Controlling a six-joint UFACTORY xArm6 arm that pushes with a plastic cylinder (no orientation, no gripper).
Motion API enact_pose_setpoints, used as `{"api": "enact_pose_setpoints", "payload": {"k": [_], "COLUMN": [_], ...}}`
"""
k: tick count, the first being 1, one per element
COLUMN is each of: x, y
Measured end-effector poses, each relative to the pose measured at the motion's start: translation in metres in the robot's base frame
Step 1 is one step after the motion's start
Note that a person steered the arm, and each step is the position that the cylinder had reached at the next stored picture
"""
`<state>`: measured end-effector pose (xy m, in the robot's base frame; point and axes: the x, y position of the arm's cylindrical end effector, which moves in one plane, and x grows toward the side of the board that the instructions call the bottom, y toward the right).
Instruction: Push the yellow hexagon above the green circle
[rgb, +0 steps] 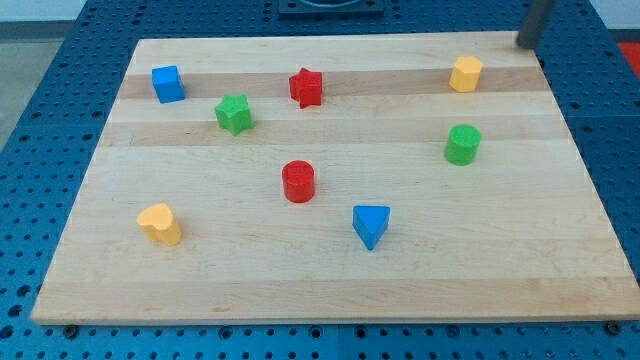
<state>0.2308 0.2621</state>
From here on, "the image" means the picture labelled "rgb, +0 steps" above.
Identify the yellow hexagon block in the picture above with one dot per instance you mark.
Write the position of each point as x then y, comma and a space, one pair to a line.
465, 74

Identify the red cylinder block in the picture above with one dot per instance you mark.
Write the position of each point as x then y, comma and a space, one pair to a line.
298, 178

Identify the blue triangle block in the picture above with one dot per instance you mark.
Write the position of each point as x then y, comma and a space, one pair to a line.
370, 222

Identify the wooden board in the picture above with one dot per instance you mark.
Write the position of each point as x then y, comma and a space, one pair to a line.
518, 235

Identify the red star block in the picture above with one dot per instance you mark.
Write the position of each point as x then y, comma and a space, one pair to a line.
306, 87

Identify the green star block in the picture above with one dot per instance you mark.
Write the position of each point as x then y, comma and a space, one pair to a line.
233, 114

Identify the green cylinder block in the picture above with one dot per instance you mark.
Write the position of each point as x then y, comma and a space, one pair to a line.
462, 144

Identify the yellow heart block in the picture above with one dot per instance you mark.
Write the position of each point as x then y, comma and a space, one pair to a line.
159, 224

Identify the blue cube block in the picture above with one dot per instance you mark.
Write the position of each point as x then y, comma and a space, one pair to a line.
167, 84

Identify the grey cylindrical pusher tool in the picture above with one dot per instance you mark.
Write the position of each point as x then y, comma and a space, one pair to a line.
534, 23

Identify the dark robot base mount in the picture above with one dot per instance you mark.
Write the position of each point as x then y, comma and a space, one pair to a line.
290, 8

